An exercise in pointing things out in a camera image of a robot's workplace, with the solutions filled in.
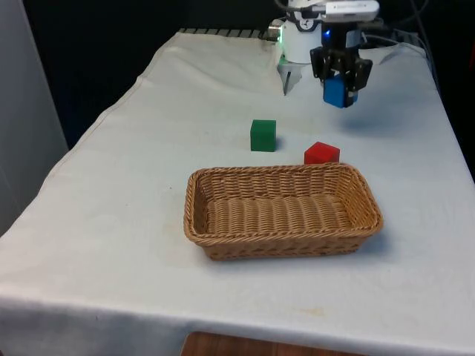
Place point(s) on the red cube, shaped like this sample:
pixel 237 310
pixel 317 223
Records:
pixel 321 154

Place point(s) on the green cube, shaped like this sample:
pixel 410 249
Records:
pixel 263 135

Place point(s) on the wicker basket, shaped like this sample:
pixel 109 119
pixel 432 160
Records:
pixel 282 219

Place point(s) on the blue cube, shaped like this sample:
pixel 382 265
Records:
pixel 334 92

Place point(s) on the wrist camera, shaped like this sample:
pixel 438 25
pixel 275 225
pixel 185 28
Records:
pixel 350 9

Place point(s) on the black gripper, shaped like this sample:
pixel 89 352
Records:
pixel 337 37

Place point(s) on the pale grey panel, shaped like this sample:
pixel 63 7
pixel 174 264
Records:
pixel 26 111

